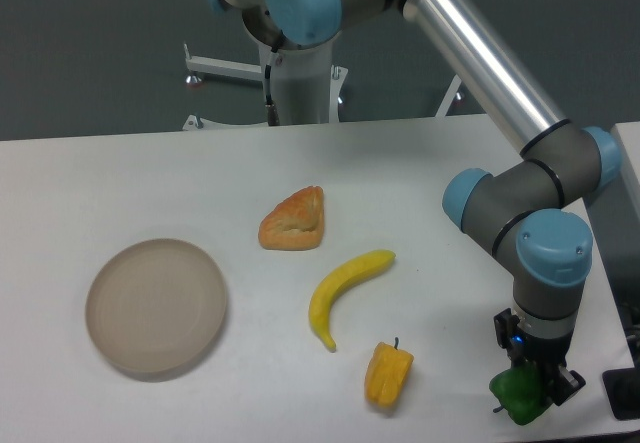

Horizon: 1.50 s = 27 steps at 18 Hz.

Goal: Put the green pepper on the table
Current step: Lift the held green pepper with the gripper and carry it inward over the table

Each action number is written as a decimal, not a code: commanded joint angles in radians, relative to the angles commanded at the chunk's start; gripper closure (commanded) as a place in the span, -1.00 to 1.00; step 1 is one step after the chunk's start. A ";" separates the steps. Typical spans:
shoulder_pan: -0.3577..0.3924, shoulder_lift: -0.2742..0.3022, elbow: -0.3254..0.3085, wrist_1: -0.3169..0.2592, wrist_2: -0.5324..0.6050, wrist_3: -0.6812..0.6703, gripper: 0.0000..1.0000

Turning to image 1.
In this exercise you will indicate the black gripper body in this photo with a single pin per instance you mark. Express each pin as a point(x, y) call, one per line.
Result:
point(545, 341)

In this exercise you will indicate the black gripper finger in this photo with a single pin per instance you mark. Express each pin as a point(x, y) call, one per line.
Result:
point(561, 384)
point(514, 346)

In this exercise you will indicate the green toy pepper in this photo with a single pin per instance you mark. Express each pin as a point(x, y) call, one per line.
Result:
point(520, 392)

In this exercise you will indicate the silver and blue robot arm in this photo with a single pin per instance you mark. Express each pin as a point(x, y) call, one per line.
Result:
point(519, 217)

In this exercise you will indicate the yellow toy pepper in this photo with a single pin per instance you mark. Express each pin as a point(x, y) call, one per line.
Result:
point(386, 374)

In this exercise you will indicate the black device at right edge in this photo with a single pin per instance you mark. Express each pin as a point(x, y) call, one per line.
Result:
point(622, 389)

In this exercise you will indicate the yellow toy banana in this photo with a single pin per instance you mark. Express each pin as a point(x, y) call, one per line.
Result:
point(340, 280)

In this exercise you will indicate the toy croissant pastry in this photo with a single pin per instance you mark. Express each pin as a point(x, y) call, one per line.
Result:
point(295, 224)

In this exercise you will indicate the beige round plate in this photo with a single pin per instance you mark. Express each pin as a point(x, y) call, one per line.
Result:
point(156, 308)

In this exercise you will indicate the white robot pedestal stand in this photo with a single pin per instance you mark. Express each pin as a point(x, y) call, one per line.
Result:
point(380, 69)

